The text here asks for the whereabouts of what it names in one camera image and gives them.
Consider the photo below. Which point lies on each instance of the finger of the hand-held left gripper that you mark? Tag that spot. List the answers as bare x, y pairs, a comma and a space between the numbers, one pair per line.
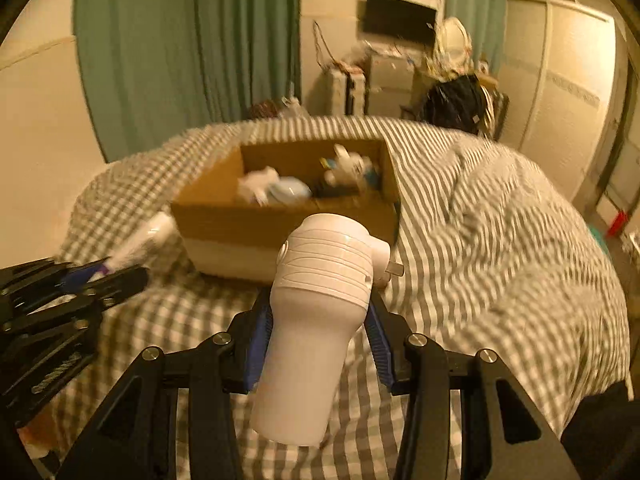
122, 281
80, 278

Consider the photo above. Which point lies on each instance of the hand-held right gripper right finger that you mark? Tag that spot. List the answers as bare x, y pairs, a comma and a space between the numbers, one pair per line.
381, 355

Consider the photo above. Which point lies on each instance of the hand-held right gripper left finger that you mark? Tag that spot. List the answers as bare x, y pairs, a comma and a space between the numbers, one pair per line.
257, 355

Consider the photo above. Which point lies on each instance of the white tube with purple label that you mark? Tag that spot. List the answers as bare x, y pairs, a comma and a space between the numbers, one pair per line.
145, 237

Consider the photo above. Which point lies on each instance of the brown cardboard box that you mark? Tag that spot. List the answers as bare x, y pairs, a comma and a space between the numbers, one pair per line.
225, 230

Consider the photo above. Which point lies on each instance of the plain white sock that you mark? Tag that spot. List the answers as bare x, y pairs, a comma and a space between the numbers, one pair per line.
256, 183

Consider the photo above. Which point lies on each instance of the grey white checkered blanket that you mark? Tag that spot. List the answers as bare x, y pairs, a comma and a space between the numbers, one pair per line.
475, 240

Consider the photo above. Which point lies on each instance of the patterned bag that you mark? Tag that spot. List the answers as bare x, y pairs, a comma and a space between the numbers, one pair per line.
262, 110

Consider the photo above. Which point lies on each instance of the clear water jug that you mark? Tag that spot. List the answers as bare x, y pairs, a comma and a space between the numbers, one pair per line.
291, 106

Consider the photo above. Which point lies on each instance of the teal object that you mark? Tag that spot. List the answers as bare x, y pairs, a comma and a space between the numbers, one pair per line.
597, 236

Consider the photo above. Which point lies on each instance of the black backpack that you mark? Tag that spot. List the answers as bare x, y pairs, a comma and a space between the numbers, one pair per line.
452, 102

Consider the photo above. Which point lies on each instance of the white suitcase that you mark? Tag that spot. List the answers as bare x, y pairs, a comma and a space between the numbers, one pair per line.
347, 91

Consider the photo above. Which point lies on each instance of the small grey fridge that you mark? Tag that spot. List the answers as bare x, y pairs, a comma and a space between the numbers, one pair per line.
390, 85

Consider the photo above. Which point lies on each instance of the red fire extinguisher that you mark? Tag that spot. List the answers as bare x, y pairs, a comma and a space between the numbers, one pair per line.
618, 224

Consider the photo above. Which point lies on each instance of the wide green curtain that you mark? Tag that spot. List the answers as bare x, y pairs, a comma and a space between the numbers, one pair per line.
250, 35

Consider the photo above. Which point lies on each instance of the white louvered wardrobe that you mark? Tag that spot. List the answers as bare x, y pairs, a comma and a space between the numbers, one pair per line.
565, 90

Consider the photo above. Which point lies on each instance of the white oval mirror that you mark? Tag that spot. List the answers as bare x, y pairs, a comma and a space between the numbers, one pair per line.
452, 40

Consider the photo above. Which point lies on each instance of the narrow green curtain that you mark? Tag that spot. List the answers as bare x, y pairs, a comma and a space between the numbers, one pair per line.
475, 10

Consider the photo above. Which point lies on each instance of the green side wall curtain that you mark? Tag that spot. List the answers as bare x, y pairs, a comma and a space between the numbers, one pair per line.
135, 60

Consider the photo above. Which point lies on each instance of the black wall television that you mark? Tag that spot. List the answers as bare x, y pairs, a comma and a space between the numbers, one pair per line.
397, 17

